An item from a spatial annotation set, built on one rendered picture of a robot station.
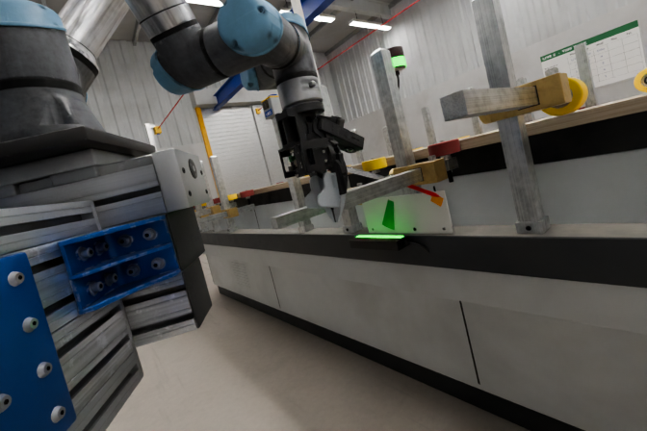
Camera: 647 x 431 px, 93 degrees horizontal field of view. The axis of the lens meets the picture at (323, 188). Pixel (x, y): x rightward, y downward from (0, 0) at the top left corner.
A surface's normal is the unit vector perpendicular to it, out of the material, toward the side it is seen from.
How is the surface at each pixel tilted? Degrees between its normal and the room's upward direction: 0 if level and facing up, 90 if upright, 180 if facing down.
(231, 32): 89
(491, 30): 90
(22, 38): 90
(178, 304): 90
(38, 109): 73
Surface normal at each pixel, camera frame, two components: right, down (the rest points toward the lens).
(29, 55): 0.67, -0.12
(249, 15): -0.33, 0.12
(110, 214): 0.14, 0.02
